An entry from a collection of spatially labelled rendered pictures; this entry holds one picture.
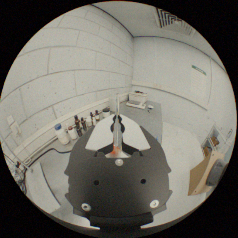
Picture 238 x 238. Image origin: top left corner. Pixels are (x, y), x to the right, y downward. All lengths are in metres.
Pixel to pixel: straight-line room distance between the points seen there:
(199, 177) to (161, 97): 1.39
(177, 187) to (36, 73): 0.98
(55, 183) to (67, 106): 0.52
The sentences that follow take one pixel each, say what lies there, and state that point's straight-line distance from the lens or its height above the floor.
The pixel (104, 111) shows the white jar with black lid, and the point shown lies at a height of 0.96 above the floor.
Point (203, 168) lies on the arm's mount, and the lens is 0.46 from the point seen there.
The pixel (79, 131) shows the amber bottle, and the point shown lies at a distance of 0.48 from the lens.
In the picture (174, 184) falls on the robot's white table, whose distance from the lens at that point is 0.42.
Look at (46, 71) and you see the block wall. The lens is 0.58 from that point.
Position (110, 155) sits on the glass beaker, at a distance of 0.20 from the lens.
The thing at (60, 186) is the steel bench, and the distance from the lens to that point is 0.40.
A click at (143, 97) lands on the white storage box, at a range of 1.13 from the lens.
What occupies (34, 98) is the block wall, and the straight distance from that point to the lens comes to 0.57.
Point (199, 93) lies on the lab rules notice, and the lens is 1.77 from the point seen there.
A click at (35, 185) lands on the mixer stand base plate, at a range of 0.54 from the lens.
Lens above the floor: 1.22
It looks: 31 degrees down
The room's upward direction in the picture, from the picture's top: 2 degrees clockwise
